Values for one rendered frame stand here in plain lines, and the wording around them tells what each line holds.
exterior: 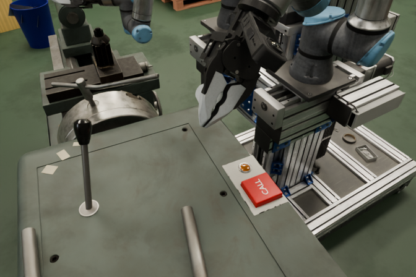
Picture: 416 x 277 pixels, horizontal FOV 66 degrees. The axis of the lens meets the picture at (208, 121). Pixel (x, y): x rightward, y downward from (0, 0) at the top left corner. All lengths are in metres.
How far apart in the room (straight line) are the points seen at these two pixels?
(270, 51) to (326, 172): 1.80
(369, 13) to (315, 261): 0.67
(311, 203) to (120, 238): 1.52
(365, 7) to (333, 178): 1.36
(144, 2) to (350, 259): 1.73
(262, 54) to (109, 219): 0.40
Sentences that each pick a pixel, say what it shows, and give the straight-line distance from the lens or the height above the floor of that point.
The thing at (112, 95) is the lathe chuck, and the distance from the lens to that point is 0.95.
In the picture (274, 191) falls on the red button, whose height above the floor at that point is 1.27.
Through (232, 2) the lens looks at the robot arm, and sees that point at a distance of 1.44.
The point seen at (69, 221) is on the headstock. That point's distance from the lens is 0.65.
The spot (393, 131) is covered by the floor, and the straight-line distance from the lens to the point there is 3.04.
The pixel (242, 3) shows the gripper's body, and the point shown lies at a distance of 0.53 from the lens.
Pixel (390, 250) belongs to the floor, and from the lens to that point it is 2.26.
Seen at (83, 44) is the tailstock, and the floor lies 0.92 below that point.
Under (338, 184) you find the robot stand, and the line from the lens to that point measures 2.14.
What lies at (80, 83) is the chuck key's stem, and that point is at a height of 1.31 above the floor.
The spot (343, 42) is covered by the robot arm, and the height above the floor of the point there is 1.34.
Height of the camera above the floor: 1.77
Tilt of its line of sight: 40 degrees down
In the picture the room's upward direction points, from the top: straight up
